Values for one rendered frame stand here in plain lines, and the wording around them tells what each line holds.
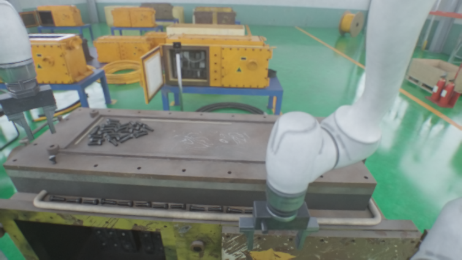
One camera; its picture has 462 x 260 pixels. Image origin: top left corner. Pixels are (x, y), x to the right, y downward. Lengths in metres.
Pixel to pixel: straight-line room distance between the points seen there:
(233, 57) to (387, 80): 2.96
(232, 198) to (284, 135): 0.46
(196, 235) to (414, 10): 0.82
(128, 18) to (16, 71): 9.15
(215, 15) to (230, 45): 5.78
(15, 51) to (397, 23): 0.82
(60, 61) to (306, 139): 3.87
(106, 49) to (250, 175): 6.82
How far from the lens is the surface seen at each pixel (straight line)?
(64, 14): 11.17
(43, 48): 4.19
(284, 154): 0.45
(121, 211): 0.90
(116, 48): 7.25
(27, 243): 1.27
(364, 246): 0.97
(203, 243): 0.92
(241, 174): 0.80
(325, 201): 0.91
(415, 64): 7.59
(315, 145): 0.46
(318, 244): 0.91
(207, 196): 0.85
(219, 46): 3.30
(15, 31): 0.83
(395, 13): 0.32
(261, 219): 0.60
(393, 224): 1.00
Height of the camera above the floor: 1.90
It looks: 28 degrees down
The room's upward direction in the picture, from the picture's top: 2 degrees clockwise
